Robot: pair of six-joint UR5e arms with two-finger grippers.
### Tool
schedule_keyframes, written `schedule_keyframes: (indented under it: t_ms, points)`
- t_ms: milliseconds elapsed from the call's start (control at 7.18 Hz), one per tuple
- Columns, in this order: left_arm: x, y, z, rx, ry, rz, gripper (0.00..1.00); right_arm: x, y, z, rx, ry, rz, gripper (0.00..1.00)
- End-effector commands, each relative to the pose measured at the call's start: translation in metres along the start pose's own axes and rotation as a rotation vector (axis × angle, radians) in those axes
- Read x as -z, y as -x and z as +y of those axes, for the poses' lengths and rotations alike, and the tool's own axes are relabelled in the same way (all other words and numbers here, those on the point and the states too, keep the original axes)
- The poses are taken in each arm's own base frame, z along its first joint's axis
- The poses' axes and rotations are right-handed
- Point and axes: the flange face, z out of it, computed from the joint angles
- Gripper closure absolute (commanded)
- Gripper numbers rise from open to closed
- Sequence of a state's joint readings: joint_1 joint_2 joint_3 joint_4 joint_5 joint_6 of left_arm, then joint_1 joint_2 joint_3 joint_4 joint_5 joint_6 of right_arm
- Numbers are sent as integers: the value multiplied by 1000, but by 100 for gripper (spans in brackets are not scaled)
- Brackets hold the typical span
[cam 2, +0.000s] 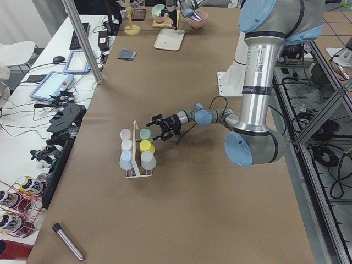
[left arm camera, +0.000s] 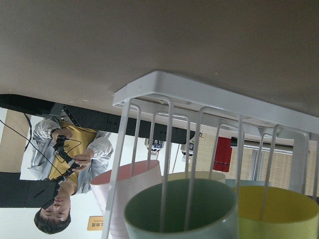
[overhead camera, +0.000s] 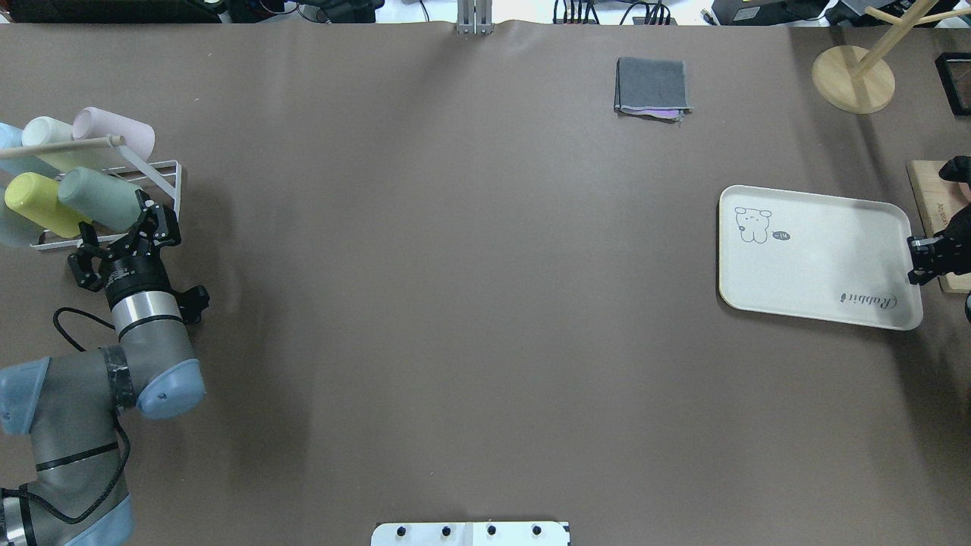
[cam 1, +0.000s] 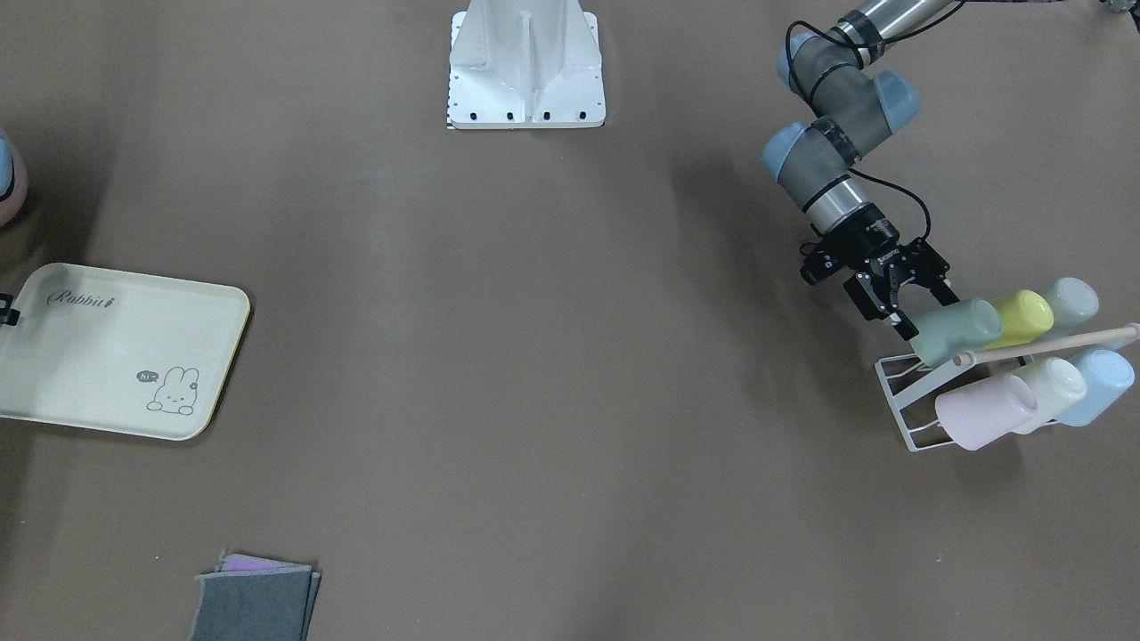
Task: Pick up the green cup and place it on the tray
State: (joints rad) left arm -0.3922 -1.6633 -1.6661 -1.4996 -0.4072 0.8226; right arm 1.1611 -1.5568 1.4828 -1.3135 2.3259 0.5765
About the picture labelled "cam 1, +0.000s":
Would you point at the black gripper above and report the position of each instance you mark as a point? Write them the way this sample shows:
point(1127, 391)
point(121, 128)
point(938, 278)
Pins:
point(865, 235)

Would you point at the green cup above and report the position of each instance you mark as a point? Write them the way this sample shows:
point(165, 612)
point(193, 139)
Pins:
point(957, 328)

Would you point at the cream rabbit tray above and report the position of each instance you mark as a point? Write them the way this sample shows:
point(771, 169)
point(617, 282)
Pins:
point(120, 352)

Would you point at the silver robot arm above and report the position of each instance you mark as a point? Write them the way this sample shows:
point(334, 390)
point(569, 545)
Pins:
point(815, 163)

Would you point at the white cup rack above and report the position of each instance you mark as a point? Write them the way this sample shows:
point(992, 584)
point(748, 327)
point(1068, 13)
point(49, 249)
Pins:
point(906, 381)

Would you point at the yellow cup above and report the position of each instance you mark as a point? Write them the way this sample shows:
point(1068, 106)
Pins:
point(1025, 316)

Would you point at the pink cup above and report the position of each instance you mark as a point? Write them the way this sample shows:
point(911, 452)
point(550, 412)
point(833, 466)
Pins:
point(979, 413)

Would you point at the pale blue cup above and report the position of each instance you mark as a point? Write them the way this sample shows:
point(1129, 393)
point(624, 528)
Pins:
point(1073, 302)

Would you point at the cream white cup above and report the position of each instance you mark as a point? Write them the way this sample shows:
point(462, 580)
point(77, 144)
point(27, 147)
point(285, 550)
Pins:
point(1056, 384)

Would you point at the light blue cup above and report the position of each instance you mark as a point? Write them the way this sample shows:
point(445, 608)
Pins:
point(1108, 376)

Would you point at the grey folded cloth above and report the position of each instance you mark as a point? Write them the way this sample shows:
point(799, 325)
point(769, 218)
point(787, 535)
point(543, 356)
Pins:
point(253, 598)

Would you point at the pink bowl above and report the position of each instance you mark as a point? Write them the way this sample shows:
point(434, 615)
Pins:
point(14, 180)

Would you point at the white camera post base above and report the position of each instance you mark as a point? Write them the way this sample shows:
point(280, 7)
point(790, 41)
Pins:
point(525, 65)

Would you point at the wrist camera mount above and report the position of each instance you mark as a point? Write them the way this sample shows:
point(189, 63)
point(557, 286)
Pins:
point(9, 315)

